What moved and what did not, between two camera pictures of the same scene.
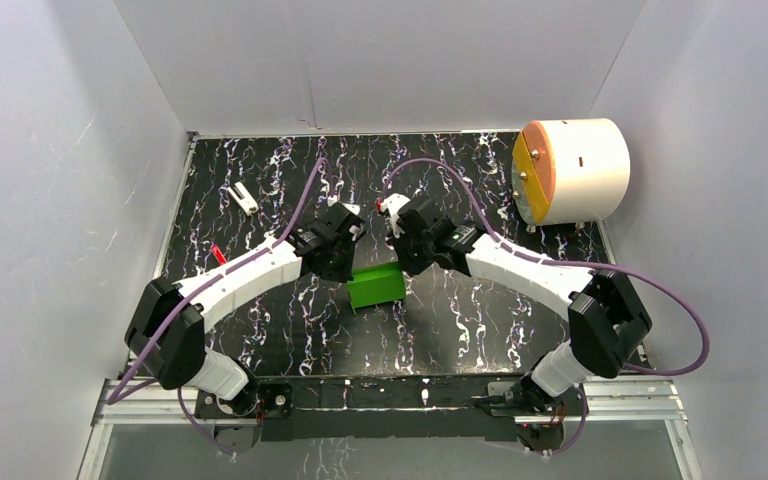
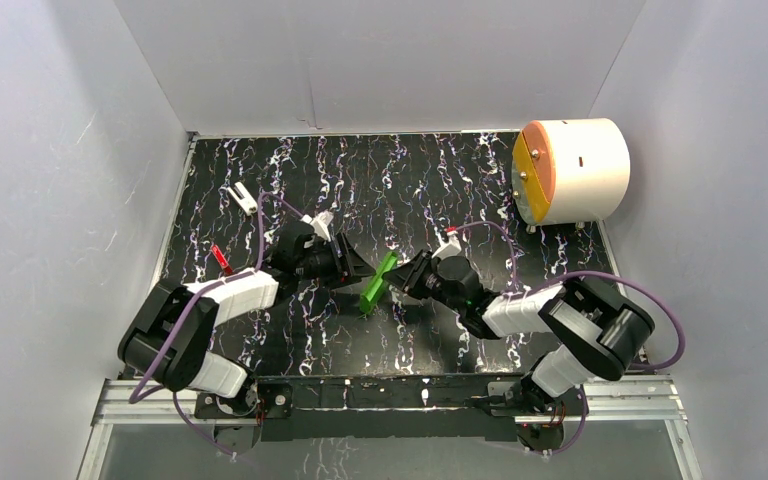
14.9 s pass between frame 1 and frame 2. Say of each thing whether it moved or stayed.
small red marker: stayed
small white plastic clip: stayed
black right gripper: moved
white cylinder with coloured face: stayed
